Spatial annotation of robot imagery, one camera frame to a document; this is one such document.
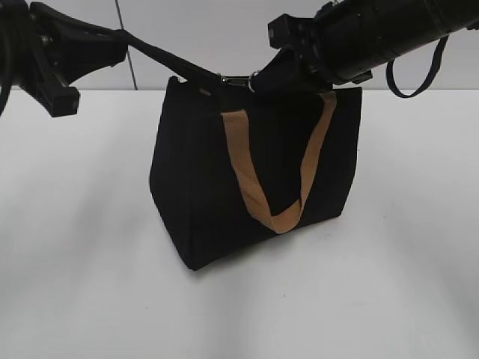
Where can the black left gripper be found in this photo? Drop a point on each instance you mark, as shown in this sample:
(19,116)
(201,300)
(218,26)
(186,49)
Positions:
(51,83)

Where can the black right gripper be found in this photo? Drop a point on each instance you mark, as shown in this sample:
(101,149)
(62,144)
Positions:
(299,66)

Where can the silver zipper pull with ring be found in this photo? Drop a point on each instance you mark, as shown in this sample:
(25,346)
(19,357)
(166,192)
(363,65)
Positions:
(239,81)

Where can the black tote bag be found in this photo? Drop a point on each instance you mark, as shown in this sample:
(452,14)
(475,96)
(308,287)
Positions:
(194,185)

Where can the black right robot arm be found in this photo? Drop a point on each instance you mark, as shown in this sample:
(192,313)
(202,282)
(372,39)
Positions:
(345,40)

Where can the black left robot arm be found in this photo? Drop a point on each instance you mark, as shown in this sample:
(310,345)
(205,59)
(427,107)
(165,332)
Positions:
(86,53)

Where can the tan front bag handle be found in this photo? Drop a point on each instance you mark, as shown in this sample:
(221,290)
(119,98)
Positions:
(236,125)

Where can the tan bag handle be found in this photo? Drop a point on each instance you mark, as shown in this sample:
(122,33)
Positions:
(236,125)
(204,92)

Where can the tan rear bag handle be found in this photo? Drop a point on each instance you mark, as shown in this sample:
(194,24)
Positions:
(204,92)

